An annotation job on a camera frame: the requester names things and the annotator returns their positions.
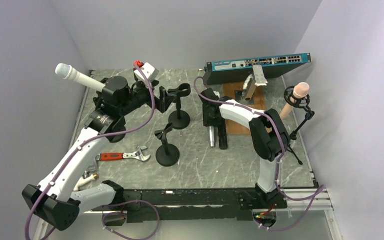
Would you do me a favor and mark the black mic stand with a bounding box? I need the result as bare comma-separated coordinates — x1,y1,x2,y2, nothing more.
167,83,191,130
154,123,180,167

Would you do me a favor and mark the pink microphone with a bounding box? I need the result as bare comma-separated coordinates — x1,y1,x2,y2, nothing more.
280,82,310,120

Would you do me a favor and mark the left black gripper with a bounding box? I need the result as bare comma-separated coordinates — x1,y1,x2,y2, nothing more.
119,79,176,116

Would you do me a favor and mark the red handled adjustable wrench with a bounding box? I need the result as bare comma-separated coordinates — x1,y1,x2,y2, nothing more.
95,145,151,162

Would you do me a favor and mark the right shock mount tripod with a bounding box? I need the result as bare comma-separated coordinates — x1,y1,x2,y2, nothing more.
284,85,316,166

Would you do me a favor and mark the wooden board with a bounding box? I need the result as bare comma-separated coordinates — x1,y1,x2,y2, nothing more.
222,82,267,135

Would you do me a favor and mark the left shock mount stand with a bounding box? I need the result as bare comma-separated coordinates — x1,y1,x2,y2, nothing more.
88,76,129,135

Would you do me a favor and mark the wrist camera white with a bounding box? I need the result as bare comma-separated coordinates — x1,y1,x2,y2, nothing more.
133,60,159,82
213,91,220,99

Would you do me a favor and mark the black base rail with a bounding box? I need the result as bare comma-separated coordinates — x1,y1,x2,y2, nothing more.
94,187,288,223

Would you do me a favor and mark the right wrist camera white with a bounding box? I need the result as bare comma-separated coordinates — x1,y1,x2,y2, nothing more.
213,91,220,99

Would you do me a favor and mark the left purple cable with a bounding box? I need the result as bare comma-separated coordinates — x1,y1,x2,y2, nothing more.
24,64,161,240

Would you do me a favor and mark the white microphone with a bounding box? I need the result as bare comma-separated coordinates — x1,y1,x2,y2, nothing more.
55,63,105,92

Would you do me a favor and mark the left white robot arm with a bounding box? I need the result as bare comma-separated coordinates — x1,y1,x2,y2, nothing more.
22,75,176,231

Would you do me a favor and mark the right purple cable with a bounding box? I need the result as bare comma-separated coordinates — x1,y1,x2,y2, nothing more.
193,76,325,233

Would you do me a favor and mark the small brass white fitting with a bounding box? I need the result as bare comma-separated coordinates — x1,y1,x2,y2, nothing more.
73,170,99,192

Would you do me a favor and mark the purple cable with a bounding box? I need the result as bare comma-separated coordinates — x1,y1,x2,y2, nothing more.
24,64,161,240
193,76,325,233

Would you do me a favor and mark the metal bracket with tube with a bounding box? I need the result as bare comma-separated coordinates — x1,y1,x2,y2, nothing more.
241,65,268,101

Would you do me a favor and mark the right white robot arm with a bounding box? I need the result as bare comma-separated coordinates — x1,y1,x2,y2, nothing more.
198,88,288,208

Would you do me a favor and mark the blue network switch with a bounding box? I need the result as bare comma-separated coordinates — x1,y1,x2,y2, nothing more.
202,52,312,86

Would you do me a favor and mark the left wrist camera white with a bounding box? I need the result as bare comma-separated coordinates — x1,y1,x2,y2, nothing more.
133,60,159,82

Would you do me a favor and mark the silver grey microphone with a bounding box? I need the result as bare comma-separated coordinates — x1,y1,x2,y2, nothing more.
208,126,215,148

